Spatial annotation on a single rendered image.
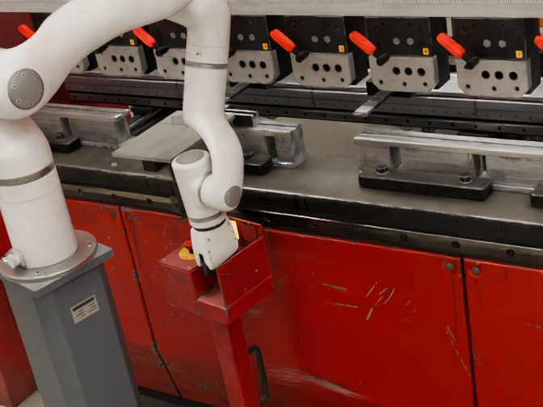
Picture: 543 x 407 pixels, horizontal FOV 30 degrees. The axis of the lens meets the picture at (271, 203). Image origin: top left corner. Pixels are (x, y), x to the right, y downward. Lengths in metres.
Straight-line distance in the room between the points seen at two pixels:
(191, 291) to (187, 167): 0.33
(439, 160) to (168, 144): 0.63
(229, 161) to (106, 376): 0.50
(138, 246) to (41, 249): 0.83
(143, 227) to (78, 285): 0.75
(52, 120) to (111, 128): 0.22
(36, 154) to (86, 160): 0.90
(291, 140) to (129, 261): 0.63
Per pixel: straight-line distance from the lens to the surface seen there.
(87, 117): 2.82
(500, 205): 2.16
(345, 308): 2.42
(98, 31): 1.92
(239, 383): 2.49
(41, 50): 1.83
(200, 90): 2.12
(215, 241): 2.23
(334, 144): 4.78
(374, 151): 2.31
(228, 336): 2.41
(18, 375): 3.41
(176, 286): 2.36
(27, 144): 1.87
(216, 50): 2.11
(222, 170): 2.09
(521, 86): 2.08
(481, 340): 2.29
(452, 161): 2.24
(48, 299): 1.94
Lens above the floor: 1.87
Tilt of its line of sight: 26 degrees down
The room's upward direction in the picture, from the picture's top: 11 degrees counter-clockwise
